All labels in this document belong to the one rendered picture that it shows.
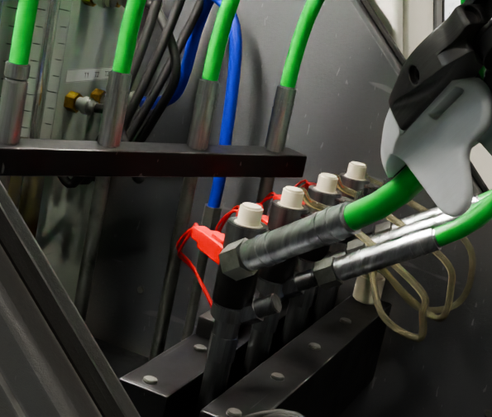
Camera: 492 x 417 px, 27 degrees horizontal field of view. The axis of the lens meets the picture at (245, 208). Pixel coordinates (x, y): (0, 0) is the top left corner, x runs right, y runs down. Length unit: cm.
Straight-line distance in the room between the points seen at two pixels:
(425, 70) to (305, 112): 58
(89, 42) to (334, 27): 23
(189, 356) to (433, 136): 36
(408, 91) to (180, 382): 34
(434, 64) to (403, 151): 7
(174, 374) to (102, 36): 40
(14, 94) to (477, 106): 42
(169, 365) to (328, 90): 36
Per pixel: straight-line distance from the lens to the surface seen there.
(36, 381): 37
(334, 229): 54
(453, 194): 46
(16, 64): 77
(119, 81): 82
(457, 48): 43
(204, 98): 87
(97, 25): 101
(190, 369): 75
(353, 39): 99
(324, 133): 100
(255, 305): 70
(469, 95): 45
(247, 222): 69
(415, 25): 108
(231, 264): 59
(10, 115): 78
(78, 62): 99
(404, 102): 46
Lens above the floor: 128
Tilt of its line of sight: 15 degrees down
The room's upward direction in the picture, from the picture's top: 12 degrees clockwise
